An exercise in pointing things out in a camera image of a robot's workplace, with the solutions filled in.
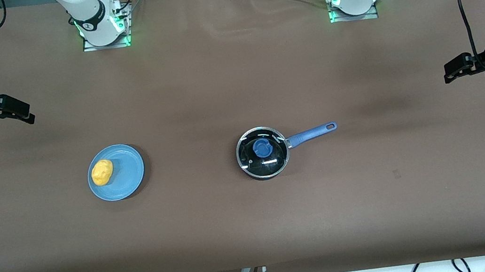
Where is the yellow potato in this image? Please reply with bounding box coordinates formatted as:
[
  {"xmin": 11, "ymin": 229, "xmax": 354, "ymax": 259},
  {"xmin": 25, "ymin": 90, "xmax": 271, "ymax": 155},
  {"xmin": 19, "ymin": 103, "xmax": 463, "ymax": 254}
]
[{"xmin": 90, "ymin": 158, "xmax": 116, "ymax": 187}]

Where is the glass lid with blue knob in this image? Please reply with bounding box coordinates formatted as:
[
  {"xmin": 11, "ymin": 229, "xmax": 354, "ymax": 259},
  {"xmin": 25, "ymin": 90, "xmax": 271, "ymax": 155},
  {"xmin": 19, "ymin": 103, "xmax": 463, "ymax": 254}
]
[{"xmin": 234, "ymin": 124, "xmax": 292, "ymax": 182}]

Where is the blue round plate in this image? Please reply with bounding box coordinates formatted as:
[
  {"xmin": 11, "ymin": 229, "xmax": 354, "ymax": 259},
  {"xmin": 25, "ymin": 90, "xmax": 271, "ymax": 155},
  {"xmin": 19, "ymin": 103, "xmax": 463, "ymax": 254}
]
[{"xmin": 84, "ymin": 141, "xmax": 149, "ymax": 205}]

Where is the brown table cover sheet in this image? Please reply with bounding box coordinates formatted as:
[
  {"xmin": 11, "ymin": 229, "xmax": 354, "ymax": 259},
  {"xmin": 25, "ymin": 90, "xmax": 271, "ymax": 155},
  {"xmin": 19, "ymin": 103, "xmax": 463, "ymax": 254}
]
[{"xmin": 0, "ymin": 0, "xmax": 485, "ymax": 272}]

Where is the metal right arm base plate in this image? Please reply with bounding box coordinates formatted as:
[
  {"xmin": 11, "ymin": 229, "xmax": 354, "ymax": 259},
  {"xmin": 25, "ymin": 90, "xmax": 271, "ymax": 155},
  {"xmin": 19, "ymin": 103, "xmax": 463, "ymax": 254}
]
[{"xmin": 78, "ymin": 0, "xmax": 133, "ymax": 53}]

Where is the black pot with blue handle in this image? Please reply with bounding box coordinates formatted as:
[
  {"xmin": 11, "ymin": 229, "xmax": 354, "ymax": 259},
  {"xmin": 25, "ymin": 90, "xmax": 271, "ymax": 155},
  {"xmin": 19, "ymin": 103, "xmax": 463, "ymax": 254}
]
[{"xmin": 233, "ymin": 116, "xmax": 344, "ymax": 184}]

